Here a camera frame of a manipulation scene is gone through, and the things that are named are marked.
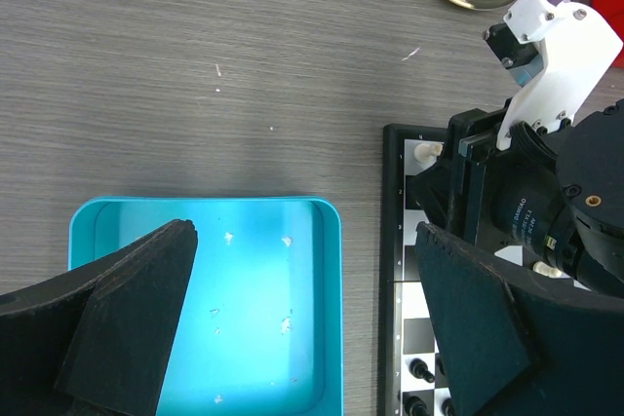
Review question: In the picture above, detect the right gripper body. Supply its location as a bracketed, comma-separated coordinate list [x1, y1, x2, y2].
[407, 109, 515, 246]

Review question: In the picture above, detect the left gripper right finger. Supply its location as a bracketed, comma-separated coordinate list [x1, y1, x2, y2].
[415, 222, 623, 415]

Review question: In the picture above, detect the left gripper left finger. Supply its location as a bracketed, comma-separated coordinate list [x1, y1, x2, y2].
[1, 219, 198, 415]

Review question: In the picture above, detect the white rook piece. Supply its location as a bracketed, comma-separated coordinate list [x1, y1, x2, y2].
[413, 142, 444, 164]

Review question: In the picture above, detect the white pawn piece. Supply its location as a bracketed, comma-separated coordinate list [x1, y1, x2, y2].
[532, 261, 563, 279]

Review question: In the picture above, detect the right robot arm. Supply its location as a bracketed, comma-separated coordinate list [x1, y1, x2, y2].
[407, 101, 623, 297]

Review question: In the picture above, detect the black white chess board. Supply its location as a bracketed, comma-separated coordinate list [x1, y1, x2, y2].
[379, 125, 595, 415]

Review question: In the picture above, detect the black knight piece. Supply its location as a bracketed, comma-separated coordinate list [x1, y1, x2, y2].
[441, 397, 456, 416]

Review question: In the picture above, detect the black pawn piece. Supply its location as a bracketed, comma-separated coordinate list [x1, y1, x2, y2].
[409, 358, 435, 383]

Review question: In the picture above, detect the black rook piece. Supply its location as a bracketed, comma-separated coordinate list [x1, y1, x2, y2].
[404, 395, 429, 416]

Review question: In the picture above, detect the blue plastic tray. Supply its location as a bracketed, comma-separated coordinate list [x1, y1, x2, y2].
[68, 197, 344, 415]

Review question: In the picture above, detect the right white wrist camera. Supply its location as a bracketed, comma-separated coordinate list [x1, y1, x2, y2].
[485, 0, 623, 151]

